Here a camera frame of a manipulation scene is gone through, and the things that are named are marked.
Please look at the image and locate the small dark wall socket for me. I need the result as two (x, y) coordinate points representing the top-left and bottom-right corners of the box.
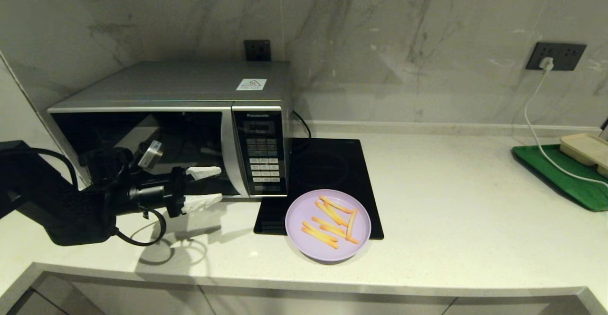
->
(244, 39), (272, 62)

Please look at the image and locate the grey cabinet front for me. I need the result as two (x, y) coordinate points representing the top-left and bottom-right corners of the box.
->
(442, 296), (592, 315)
(5, 286), (69, 315)
(31, 271), (217, 315)
(199, 284), (457, 315)

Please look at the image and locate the microwave door with dark glass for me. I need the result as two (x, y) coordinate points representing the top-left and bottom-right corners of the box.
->
(47, 104), (251, 199)

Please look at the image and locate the beige lunch container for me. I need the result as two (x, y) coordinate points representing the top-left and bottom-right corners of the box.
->
(559, 134), (608, 180)

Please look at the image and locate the lilac round plate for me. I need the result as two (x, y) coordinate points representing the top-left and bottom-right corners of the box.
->
(285, 189), (372, 262)

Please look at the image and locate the black induction cooktop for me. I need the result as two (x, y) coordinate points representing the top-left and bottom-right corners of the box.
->
(253, 137), (384, 240)

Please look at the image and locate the wide dark wall socket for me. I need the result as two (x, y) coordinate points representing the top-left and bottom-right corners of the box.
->
(525, 42), (588, 72)

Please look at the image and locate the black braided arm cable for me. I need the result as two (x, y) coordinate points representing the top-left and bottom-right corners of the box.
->
(0, 146), (168, 248)

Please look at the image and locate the white cable with plug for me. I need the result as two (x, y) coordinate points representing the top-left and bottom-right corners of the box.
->
(523, 57), (608, 190)

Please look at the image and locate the green plastic tray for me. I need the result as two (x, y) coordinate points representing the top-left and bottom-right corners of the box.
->
(511, 144), (608, 212)

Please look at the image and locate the silver Panasonic microwave oven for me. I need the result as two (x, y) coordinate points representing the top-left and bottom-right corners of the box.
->
(47, 60), (294, 198)

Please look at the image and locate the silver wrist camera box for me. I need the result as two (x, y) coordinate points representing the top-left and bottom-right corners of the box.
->
(137, 139), (164, 173)

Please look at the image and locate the white triangle warning sticker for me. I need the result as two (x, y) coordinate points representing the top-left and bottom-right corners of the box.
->
(237, 78), (267, 91)

